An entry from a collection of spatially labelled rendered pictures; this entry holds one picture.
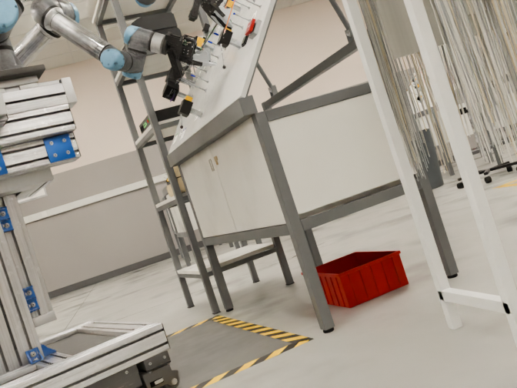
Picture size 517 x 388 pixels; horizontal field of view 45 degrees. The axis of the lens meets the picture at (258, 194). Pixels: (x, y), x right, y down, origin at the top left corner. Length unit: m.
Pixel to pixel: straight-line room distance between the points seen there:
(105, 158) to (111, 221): 0.97
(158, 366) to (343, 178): 0.91
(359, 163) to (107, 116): 7.90
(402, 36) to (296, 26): 8.85
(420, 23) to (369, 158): 0.90
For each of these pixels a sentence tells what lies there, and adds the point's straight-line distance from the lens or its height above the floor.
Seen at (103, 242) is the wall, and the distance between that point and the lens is 9.80.
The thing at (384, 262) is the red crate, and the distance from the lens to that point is 2.55.
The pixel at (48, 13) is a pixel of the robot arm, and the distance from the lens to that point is 2.54.
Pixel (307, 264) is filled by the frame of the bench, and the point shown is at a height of 0.25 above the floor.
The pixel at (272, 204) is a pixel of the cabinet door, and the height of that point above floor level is 0.48.
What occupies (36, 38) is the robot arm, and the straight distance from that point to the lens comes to 2.74.
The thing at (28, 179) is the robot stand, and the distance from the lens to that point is 2.29.
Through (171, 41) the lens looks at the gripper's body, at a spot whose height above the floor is 1.18.
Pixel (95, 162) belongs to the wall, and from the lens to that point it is 9.88.
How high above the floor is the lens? 0.54
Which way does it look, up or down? level
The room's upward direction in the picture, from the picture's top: 18 degrees counter-clockwise
